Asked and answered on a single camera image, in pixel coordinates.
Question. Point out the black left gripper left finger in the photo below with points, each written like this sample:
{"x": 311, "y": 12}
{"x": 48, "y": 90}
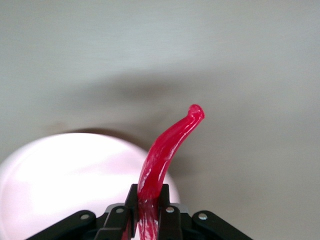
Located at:
{"x": 117, "y": 220}

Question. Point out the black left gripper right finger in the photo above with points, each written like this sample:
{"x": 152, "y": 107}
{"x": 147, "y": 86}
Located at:
{"x": 170, "y": 225}

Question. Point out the red chili pepper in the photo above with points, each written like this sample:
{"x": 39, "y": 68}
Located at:
{"x": 160, "y": 160}

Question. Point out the pink plate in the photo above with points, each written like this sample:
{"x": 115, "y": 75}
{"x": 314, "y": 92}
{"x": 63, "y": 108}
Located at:
{"x": 62, "y": 175}

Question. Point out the table cover sheet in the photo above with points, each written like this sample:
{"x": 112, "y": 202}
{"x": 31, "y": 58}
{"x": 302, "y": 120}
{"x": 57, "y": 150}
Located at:
{"x": 75, "y": 50}

